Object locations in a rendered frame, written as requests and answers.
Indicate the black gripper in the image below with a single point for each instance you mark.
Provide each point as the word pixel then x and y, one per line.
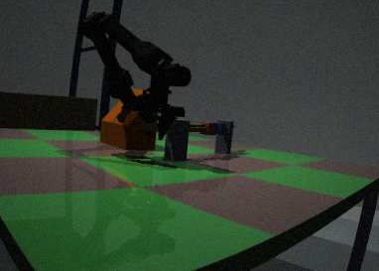
pixel 168 113

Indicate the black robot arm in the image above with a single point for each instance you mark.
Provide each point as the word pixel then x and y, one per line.
pixel 144 54

